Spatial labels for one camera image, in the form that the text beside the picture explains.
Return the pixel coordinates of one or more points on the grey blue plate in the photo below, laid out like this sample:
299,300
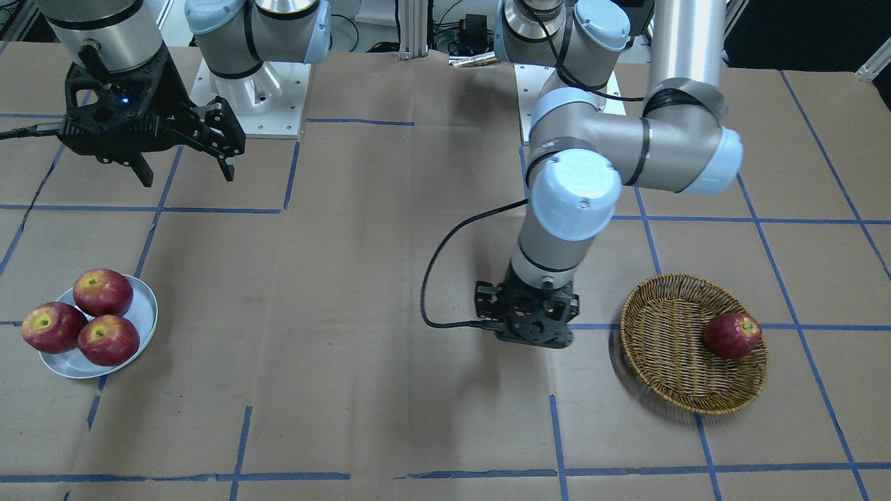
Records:
143,313

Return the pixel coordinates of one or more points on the red apple plate front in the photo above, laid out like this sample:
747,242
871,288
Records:
108,340

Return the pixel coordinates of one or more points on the red apple plate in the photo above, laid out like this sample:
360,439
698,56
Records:
108,340
53,328
101,292

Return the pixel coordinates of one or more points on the woven wicker basket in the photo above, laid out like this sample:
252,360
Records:
662,326

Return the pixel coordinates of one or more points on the red apple plate back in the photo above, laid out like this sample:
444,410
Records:
101,292

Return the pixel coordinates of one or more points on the red apple from basket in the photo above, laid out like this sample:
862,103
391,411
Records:
732,336

